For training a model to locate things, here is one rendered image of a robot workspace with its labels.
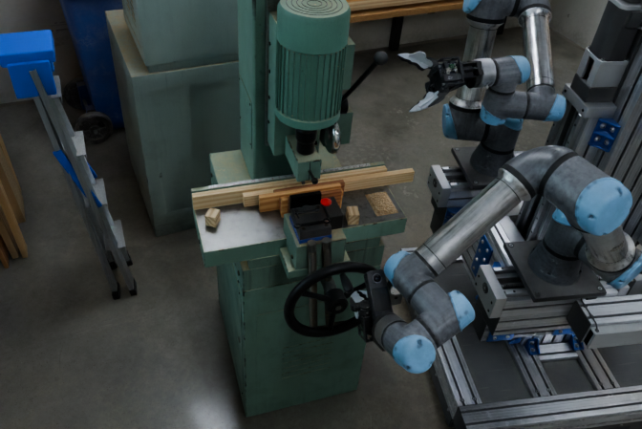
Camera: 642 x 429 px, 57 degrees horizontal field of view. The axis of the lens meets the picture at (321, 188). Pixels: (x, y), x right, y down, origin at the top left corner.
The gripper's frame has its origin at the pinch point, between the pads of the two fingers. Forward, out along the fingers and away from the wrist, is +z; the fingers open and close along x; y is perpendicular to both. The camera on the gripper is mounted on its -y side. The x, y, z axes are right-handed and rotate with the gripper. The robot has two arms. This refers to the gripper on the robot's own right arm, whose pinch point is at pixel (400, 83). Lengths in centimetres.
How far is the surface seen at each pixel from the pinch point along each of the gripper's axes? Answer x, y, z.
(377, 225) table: 33.7, -27.3, 3.4
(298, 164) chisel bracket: 13.5, -21.9, 25.0
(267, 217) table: 26, -33, 34
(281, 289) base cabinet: 47, -42, 32
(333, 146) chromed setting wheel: 7.4, -33.5, 10.2
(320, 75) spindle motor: -3.4, 2.4, 21.7
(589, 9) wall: -114, -235, -284
